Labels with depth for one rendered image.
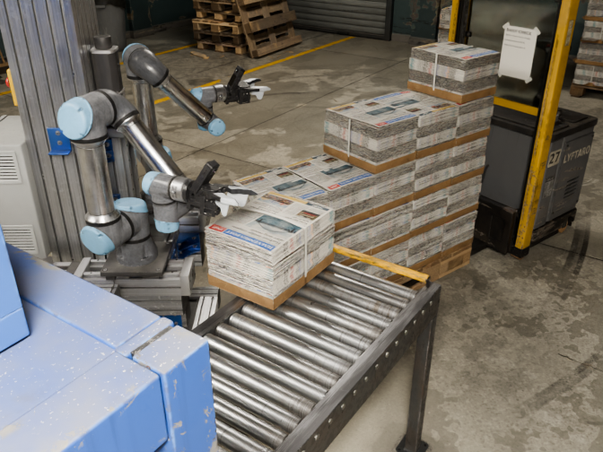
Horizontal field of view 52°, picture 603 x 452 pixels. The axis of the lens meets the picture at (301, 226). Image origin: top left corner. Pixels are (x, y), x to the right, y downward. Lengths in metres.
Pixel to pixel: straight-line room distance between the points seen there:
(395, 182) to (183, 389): 2.46
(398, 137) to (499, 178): 1.26
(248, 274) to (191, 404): 1.30
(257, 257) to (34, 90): 0.98
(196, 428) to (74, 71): 1.67
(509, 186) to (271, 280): 2.41
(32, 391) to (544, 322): 3.08
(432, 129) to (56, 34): 1.81
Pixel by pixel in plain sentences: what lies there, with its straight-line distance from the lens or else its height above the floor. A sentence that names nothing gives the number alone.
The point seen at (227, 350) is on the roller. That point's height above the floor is 0.79.
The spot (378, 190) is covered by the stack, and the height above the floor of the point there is 0.74.
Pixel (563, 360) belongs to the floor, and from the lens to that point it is 3.32.
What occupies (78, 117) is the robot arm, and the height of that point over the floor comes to 1.42.
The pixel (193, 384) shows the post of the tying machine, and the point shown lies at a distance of 0.75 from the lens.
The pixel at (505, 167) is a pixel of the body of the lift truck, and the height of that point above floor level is 0.50.
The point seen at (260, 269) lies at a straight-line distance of 1.98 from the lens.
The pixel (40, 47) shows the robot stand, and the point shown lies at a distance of 2.30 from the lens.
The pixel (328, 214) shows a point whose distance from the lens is 2.14.
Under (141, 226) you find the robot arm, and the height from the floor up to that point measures 0.97.
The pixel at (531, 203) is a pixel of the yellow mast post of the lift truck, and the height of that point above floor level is 0.41.
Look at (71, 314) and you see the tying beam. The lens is 0.81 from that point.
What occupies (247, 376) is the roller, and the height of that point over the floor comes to 0.80.
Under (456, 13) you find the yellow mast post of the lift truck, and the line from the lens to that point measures 3.94.
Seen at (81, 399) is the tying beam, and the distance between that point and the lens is 0.69.
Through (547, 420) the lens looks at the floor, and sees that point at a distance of 2.98.
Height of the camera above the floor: 2.00
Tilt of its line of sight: 28 degrees down
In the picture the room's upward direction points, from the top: straight up
